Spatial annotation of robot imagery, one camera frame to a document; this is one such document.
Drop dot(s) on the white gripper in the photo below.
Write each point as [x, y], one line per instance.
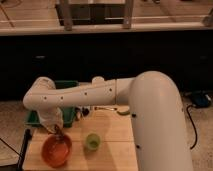
[51, 118]

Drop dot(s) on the small dark objects cluster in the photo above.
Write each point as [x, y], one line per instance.
[81, 112]

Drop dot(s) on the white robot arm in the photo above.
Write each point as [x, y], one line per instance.
[156, 108]

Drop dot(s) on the green plastic bin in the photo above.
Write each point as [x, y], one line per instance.
[69, 113]

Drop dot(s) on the dark blue floor device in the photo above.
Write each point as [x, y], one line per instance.
[200, 100]

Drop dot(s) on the red bowl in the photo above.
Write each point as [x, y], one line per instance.
[55, 152]

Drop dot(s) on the small green cup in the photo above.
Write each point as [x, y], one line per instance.
[92, 142]

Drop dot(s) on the wooden stool frame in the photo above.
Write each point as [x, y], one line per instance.
[97, 15]

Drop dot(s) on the green vegetable toy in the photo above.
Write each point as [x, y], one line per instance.
[123, 112]

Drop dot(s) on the dark grape bunch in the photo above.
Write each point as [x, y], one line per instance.
[58, 131]

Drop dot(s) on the white round cup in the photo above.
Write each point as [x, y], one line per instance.
[97, 79]

